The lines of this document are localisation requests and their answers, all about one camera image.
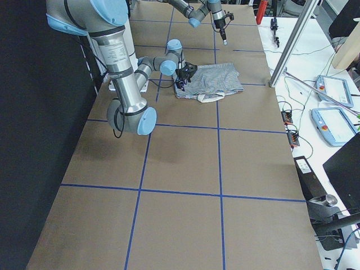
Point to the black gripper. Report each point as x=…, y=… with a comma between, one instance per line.
x=219, y=25
x=183, y=74

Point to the navy white striped polo shirt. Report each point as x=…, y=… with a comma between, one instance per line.
x=211, y=83

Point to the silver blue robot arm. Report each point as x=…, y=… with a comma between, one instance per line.
x=104, y=21
x=196, y=16

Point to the red cylinder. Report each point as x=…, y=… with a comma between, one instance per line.
x=261, y=11

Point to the black reacher grabber tool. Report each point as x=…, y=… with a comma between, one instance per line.
x=274, y=25

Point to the orange black connector strip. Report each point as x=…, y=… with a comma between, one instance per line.
x=291, y=130

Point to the far blue teach pendant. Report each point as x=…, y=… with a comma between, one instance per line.
x=335, y=88

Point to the blue teach pendant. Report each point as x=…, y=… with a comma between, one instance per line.
x=334, y=125
x=335, y=88

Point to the metal reacher grabber tool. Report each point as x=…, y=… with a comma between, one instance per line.
x=353, y=112

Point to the near blue teach pendant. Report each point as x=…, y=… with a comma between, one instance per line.
x=334, y=125

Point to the black box with white label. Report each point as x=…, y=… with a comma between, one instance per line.
x=310, y=184

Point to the black monitor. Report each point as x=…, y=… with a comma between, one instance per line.
x=342, y=170

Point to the aluminium frame post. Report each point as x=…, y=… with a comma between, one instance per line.
x=295, y=35

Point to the black camera mount with knob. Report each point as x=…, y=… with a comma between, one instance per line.
x=332, y=226

